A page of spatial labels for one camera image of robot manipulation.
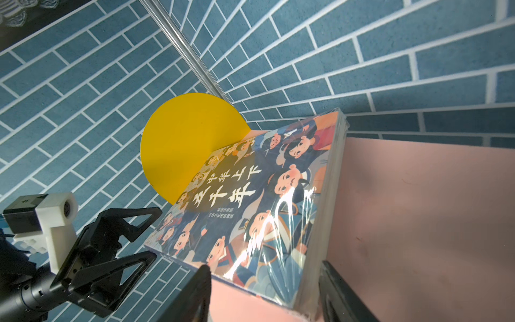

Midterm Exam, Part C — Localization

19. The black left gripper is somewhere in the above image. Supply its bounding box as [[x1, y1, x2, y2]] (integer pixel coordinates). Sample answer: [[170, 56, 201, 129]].
[[1, 207, 162, 321]]

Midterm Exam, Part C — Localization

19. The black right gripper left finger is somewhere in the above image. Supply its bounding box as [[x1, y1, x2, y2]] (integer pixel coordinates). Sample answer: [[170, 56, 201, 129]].
[[157, 265, 212, 322]]

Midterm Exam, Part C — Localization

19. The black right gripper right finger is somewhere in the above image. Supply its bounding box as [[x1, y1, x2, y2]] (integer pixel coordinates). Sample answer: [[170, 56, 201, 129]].
[[319, 260, 379, 322]]

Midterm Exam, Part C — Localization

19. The colourful cartoon cover book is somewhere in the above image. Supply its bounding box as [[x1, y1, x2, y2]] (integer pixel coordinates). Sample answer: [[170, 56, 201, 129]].
[[145, 109, 348, 320]]

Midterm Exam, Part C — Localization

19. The yellow pink blue bookshelf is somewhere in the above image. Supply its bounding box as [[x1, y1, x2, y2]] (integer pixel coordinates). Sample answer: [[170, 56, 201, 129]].
[[141, 94, 514, 321]]

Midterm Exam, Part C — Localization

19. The aluminium left corner post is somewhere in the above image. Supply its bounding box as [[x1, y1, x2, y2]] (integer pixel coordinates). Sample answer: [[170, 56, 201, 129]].
[[139, 0, 232, 104]]

